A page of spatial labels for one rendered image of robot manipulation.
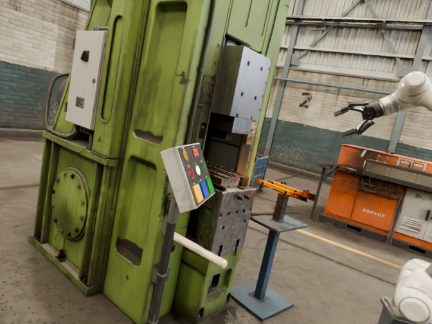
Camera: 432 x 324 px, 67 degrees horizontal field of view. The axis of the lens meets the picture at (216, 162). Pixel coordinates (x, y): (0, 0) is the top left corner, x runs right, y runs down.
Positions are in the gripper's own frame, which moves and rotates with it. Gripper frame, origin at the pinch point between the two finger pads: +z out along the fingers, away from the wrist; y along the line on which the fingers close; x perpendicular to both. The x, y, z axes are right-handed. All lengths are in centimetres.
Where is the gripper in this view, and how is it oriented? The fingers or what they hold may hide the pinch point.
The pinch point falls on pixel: (339, 124)
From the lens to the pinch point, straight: 178.8
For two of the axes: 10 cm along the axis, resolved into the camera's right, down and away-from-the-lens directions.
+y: 4.7, 7.1, 5.2
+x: 0.4, -6.1, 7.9
